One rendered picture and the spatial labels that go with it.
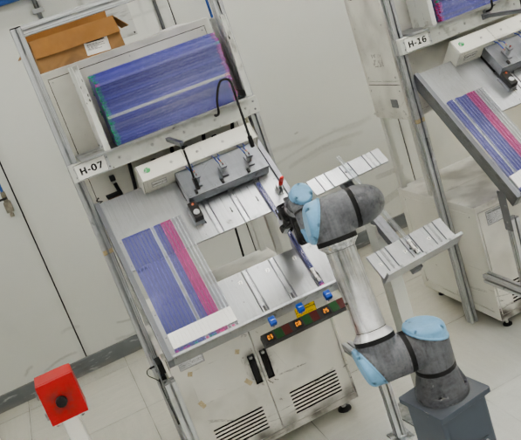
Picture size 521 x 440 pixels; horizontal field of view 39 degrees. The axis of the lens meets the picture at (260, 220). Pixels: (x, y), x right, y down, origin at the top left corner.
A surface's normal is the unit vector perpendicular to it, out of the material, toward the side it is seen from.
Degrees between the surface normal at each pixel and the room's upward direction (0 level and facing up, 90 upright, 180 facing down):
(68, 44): 80
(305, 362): 90
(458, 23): 90
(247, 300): 43
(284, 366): 90
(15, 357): 90
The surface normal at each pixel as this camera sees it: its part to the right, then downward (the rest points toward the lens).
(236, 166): 0.00, -0.54
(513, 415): -0.32, -0.91
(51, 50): 0.31, 0.00
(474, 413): 0.47, 0.11
